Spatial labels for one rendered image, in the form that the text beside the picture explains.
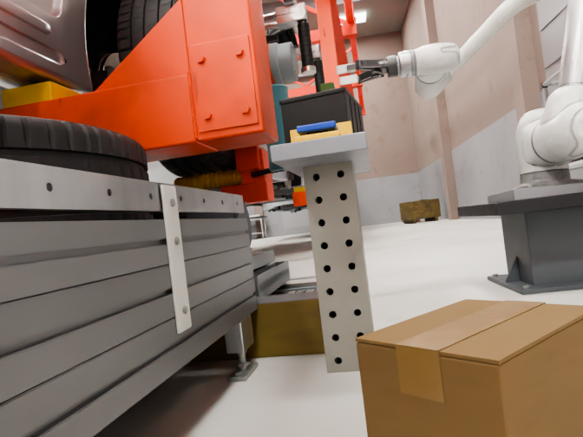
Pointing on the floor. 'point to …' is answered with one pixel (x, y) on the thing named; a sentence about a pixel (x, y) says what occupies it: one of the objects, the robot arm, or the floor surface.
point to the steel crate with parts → (426, 208)
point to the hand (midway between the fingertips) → (341, 75)
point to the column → (338, 262)
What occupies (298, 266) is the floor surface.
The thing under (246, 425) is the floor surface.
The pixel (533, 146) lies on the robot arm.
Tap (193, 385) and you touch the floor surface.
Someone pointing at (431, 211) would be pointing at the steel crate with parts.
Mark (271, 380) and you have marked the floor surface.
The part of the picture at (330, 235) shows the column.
